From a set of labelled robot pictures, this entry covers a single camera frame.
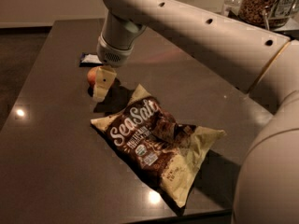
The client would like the small blue white packet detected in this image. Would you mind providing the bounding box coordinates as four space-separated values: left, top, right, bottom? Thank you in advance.
79 53 102 67

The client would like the red apple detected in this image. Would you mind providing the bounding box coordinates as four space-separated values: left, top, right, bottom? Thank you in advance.
87 67 98 88

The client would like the clear plastic bottle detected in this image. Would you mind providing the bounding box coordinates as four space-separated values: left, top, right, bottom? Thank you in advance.
221 0 242 17

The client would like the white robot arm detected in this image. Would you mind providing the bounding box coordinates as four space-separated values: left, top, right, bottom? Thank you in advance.
97 0 299 224

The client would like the glass jar of nuts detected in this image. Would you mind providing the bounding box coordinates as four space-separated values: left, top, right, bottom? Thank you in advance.
238 0 299 29

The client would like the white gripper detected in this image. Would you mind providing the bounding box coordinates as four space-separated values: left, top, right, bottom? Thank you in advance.
93 35 133 102

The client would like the sea salt chips bag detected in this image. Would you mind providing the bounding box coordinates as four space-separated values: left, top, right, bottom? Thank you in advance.
91 86 225 208

